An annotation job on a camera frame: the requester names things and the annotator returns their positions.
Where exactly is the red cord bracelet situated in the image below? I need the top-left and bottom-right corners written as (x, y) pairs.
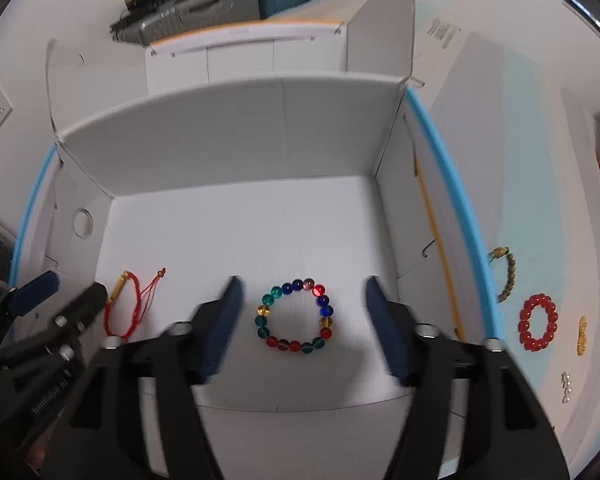
top-left (103, 266), bottom-right (167, 339)

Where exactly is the brown wooden bead bracelet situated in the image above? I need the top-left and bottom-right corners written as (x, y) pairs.
top-left (487, 246), bottom-right (516, 305)

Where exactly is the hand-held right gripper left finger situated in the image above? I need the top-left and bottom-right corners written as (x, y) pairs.
top-left (35, 275), bottom-right (246, 480)

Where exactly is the multicolour glass bead bracelet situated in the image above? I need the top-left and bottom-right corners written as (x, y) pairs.
top-left (254, 277), bottom-right (335, 356)

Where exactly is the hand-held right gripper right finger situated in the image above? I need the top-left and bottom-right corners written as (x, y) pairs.
top-left (362, 275), bottom-right (571, 480)

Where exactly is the red bead bracelet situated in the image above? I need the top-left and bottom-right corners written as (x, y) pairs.
top-left (518, 294), bottom-right (559, 353)

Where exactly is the blue sky-print box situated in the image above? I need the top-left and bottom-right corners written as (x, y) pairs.
top-left (7, 0), bottom-right (503, 480)

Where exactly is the grey suitcase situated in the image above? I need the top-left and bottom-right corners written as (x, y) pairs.
top-left (109, 0), bottom-right (261, 43)

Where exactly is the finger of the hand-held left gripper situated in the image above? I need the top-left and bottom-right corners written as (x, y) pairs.
top-left (7, 271), bottom-right (61, 317)
top-left (0, 282), bottom-right (108, 368)

